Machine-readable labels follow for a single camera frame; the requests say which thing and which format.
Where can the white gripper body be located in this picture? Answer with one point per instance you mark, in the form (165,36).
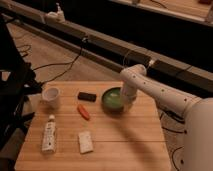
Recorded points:
(128,95)

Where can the green ceramic bowl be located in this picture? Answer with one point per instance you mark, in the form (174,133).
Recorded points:
(111,100)

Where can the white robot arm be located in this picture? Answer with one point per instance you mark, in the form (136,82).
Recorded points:
(197,112)

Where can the black rectangular block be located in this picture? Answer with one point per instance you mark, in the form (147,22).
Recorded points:
(87,96)

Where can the orange toy carrot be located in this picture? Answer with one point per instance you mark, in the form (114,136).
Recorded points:
(83,112)

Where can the white paper cup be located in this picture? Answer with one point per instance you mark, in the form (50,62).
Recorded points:
(52,97)

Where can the white tube with label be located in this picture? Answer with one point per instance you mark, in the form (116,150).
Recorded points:
(49,135)

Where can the black equipment stand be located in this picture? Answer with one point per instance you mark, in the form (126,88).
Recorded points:
(17,81)

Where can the long metal rail beam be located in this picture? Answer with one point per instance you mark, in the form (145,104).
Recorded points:
(181,48)

